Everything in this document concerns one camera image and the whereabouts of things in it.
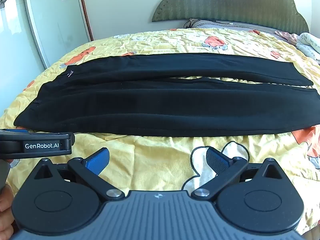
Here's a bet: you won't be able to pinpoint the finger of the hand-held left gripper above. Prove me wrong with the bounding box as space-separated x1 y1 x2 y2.
0 128 28 134

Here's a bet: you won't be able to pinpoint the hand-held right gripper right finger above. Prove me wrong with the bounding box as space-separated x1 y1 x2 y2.
192 147 286 202

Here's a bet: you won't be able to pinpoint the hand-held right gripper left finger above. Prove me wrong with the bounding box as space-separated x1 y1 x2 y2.
33 147 125 202

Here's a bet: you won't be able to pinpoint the black pants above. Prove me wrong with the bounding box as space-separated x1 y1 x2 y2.
14 52 320 137

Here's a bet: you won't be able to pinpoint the person's left hand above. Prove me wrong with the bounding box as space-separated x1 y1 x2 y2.
0 186 16 233

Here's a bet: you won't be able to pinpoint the yellow floral blanket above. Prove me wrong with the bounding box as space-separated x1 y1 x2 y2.
0 27 320 207

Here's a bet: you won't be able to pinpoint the white floral wardrobe door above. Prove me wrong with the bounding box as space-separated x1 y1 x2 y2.
0 0 48 115
22 0 94 69

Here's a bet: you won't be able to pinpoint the grey pillow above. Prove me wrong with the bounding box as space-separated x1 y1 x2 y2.
184 18 278 34

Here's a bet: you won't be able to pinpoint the pink cloth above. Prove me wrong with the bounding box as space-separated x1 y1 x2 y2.
275 29 299 43

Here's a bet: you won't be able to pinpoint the white printed cloth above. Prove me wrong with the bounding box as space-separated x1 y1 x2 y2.
296 32 320 67

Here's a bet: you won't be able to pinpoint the green padded headboard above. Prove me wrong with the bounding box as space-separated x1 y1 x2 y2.
152 0 310 33

